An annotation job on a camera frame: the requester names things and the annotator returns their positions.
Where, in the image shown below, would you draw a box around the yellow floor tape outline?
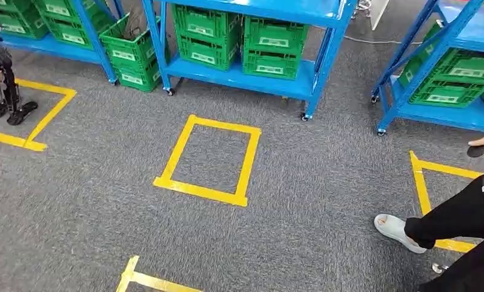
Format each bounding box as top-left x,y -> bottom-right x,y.
115,255 -> 204,292
153,114 -> 262,208
409,150 -> 484,254

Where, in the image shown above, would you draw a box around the blue steel shelving rack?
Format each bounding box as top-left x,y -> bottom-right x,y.
0,0 -> 125,85
141,0 -> 357,122
370,0 -> 484,137

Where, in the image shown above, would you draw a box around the grey car part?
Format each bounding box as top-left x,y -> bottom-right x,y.
122,5 -> 148,40

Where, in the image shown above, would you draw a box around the white furniture panel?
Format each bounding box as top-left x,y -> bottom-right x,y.
368,0 -> 390,31

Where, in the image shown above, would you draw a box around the person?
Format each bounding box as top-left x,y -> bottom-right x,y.
374,132 -> 484,292

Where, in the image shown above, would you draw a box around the black humanoid robot legs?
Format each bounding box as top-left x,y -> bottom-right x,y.
0,24 -> 39,127

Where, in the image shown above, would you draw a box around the white floor cable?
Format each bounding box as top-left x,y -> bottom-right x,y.
342,35 -> 423,45

